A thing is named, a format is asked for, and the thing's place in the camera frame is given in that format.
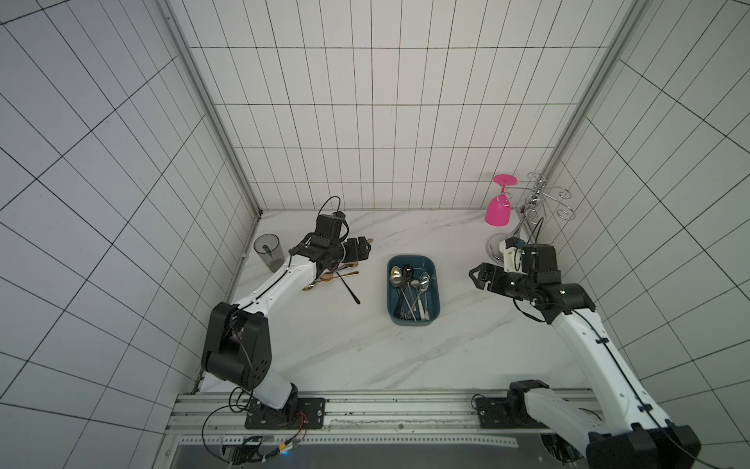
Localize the rose gold spoon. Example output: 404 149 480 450
324 262 359 279

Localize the small silver spoon front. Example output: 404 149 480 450
410 277 430 320

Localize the teal plastic storage box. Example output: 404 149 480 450
386 254 441 326

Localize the large silver spoon front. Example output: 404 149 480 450
389 266 417 320

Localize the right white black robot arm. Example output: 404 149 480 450
469 244 701 468

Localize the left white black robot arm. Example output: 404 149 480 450
201 211 371 412

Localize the grey translucent cup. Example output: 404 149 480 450
253 234 286 273

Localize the pink upside-down wine glass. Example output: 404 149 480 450
484 174 519 228

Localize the chrome glass holder stand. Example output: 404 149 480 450
486 172 575 267

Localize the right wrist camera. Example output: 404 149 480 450
501 236 525 273

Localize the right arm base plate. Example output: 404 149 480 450
471 394 525 429

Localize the aluminium rail frame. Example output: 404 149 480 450
154 389 588 468

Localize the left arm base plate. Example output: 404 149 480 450
244 395 326 430

